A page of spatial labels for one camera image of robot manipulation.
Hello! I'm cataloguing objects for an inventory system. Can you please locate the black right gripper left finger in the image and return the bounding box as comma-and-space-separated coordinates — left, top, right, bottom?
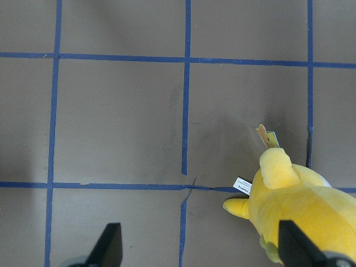
85, 222, 123, 267

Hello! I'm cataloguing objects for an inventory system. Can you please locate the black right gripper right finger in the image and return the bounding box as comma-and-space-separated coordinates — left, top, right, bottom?
278, 220, 326, 267

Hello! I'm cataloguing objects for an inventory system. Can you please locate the yellow dinosaur plush toy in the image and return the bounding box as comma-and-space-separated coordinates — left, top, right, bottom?
223, 125, 355, 263

